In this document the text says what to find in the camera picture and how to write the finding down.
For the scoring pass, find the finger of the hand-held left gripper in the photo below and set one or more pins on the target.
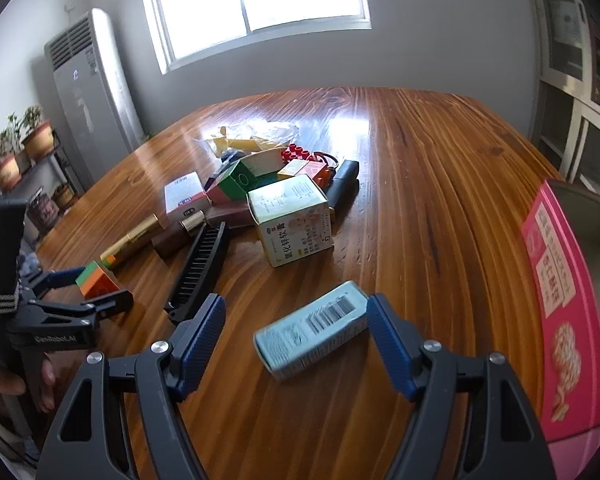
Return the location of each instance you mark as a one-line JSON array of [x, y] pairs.
[[65, 277], [115, 302]]

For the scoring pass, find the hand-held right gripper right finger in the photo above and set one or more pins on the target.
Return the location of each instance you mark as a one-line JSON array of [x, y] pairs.
[[387, 340]]

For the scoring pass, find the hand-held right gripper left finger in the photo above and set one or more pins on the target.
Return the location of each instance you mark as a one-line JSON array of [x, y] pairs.
[[205, 340]]

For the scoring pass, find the orange green cube block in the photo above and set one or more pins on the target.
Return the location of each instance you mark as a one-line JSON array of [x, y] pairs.
[[100, 280]]

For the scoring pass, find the light blue carton box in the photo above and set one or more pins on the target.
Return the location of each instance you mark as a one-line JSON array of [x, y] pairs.
[[305, 332]]

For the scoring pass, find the brown bottle gold cap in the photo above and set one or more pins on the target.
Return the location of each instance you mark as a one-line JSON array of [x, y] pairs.
[[172, 240]]

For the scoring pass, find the black lipstick case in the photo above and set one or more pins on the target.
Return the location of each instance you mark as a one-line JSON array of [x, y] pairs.
[[342, 180]]

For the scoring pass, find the pink storage box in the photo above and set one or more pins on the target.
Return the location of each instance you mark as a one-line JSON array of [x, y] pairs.
[[570, 310]]

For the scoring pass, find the yellow plastic toy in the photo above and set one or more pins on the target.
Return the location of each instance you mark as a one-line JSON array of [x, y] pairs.
[[230, 140]]

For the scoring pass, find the clear plastic bag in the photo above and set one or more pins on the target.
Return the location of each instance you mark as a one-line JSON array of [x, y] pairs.
[[275, 132]]

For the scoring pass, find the dark patterned flowerpot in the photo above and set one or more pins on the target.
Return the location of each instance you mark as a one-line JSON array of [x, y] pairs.
[[42, 210]]

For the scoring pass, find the gold tube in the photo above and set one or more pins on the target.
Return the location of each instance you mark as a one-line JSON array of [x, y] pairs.
[[130, 242]]

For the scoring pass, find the black comb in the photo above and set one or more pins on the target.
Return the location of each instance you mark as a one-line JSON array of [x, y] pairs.
[[200, 270]]

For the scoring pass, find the small potted plant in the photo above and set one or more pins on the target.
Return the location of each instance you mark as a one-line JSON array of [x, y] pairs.
[[65, 197]]

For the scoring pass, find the black plant rack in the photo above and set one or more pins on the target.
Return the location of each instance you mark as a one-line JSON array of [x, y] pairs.
[[72, 175]]

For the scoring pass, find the dark red box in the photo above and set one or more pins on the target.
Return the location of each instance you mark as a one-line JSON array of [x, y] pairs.
[[230, 215]]

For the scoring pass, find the white pink carton box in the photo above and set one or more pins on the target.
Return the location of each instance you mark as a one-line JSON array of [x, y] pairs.
[[185, 195]]

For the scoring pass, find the green white medicine box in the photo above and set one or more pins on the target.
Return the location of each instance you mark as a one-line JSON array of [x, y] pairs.
[[295, 220]]

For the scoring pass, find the green white carton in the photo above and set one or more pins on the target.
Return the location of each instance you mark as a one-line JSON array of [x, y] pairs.
[[232, 182]]

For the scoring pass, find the wooden desk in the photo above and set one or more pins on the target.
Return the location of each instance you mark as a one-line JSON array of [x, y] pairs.
[[430, 185]]

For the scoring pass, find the grey standing air conditioner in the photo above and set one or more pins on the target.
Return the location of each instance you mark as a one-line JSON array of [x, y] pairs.
[[90, 100]]

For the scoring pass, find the orange building block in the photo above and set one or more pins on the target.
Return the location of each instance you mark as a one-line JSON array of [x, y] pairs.
[[322, 172]]

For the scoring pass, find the cream carton box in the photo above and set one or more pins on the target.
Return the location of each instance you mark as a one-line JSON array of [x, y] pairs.
[[262, 161]]

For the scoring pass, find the yellow building block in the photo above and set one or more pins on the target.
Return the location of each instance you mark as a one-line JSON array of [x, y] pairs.
[[292, 169]]

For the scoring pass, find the red building block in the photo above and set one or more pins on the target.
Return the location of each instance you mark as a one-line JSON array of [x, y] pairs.
[[295, 152]]

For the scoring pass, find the white glass door cabinet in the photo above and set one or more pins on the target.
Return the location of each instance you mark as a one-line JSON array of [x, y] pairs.
[[575, 110]]

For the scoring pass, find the window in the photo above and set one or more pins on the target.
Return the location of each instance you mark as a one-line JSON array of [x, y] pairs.
[[260, 5]]

